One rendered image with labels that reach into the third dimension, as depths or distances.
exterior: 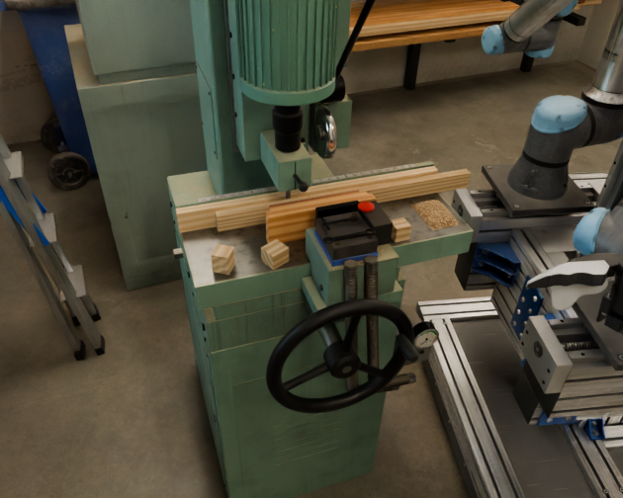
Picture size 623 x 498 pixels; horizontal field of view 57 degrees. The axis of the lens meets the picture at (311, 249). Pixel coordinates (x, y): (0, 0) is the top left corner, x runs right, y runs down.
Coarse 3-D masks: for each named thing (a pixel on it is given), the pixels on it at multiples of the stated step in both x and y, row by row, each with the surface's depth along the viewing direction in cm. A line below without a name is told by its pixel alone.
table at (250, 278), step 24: (408, 216) 126; (456, 216) 126; (192, 240) 117; (216, 240) 118; (240, 240) 118; (264, 240) 118; (408, 240) 119; (432, 240) 120; (456, 240) 123; (192, 264) 112; (240, 264) 112; (264, 264) 112; (288, 264) 112; (408, 264) 122; (192, 288) 113; (216, 288) 108; (240, 288) 110; (264, 288) 112; (288, 288) 115; (312, 288) 112
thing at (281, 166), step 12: (264, 132) 119; (264, 144) 118; (264, 156) 120; (276, 156) 111; (288, 156) 111; (300, 156) 112; (276, 168) 112; (288, 168) 111; (300, 168) 112; (276, 180) 113; (288, 180) 113
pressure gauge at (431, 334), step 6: (420, 324) 130; (426, 324) 129; (432, 324) 131; (414, 330) 130; (420, 330) 129; (426, 330) 128; (432, 330) 129; (414, 336) 129; (420, 336) 129; (426, 336) 130; (432, 336) 130; (438, 336) 131; (414, 342) 129; (420, 342) 130; (426, 342) 131; (432, 342) 132; (420, 348) 131
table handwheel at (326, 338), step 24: (312, 312) 113; (336, 312) 96; (360, 312) 97; (384, 312) 99; (288, 336) 96; (336, 336) 108; (408, 336) 106; (336, 360) 102; (360, 360) 104; (288, 384) 104; (384, 384) 113; (288, 408) 108; (312, 408) 110; (336, 408) 113
